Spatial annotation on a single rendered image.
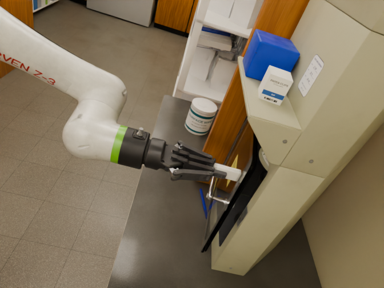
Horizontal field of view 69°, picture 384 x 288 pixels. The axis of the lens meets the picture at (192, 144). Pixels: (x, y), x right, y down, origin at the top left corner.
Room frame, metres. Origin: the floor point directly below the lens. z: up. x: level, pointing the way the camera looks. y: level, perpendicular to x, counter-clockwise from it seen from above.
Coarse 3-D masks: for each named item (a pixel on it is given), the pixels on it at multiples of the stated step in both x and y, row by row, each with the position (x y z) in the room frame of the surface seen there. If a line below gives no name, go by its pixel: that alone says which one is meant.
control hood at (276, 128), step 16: (240, 64) 0.75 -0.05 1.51; (256, 80) 0.67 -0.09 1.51; (256, 96) 0.58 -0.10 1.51; (256, 112) 0.51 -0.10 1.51; (272, 112) 0.53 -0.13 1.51; (288, 112) 0.56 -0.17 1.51; (256, 128) 0.49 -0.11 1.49; (272, 128) 0.50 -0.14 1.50; (288, 128) 0.50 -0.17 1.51; (272, 144) 0.50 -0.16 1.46; (288, 144) 0.50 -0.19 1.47; (272, 160) 0.50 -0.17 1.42
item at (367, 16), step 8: (328, 0) 0.71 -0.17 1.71; (336, 0) 0.68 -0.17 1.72; (344, 0) 0.64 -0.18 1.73; (352, 0) 0.61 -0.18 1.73; (360, 0) 0.59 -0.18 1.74; (368, 0) 0.56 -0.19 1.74; (376, 0) 0.54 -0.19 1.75; (344, 8) 0.63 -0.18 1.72; (352, 8) 0.60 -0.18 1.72; (360, 8) 0.57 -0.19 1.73; (368, 8) 0.55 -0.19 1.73; (376, 8) 0.53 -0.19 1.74; (352, 16) 0.58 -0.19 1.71; (360, 16) 0.56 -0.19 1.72; (368, 16) 0.53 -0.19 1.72; (376, 16) 0.51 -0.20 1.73; (368, 24) 0.52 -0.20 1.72; (376, 24) 0.51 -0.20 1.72; (376, 32) 0.51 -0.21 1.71
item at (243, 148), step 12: (252, 132) 0.65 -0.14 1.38; (240, 144) 0.72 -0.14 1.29; (252, 144) 0.59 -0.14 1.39; (240, 156) 0.64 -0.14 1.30; (252, 156) 0.53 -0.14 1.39; (240, 168) 0.58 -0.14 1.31; (252, 168) 0.51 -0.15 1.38; (240, 180) 0.52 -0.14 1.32; (216, 192) 0.71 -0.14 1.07; (228, 192) 0.57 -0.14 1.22; (216, 204) 0.62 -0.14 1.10; (228, 204) 0.51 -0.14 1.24; (216, 216) 0.55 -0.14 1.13; (216, 228) 0.51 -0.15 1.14; (204, 240) 0.54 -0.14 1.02
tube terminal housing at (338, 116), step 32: (320, 0) 0.76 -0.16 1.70; (320, 32) 0.67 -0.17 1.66; (352, 32) 0.55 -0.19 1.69; (352, 64) 0.51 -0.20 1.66; (288, 96) 0.65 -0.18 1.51; (320, 96) 0.52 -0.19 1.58; (352, 96) 0.51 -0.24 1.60; (320, 128) 0.51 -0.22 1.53; (352, 128) 0.52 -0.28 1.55; (288, 160) 0.51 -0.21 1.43; (320, 160) 0.52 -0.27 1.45; (256, 192) 0.53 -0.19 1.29; (288, 192) 0.51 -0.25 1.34; (320, 192) 0.63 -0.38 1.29; (256, 224) 0.51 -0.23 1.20; (288, 224) 0.54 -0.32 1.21; (224, 256) 0.51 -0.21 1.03; (256, 256) 0.52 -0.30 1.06
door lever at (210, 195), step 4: (212, 180) 0.61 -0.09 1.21; (216, 180) 0.61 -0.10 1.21; (212, 184) 0.59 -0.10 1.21; (212, 188) 0.58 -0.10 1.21; (208, 192) 0.57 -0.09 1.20; (212, 192) 0.56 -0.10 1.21; (208, 196) 0.54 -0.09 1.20; (212, 196) 0.55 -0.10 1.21; (216, 196) 0.55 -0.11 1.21; (216, 200) 0.55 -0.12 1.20; (220, 200) 0.55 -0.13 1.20; (224, 200) 0.55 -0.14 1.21; (224, 204) 0.54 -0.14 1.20
